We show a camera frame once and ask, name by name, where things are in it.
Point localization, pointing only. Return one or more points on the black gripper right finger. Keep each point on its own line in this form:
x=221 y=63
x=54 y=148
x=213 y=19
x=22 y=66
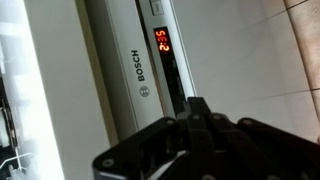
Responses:
x=266 y=140

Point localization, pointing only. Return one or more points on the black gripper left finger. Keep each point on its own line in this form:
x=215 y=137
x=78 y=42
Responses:
x=140 y=140

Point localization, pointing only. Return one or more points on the grey dishwasher button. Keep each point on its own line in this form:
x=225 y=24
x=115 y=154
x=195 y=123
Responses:
x=156 y=6

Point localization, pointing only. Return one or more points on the black dishwasher display panel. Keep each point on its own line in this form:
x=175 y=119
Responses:
x=170 y=73

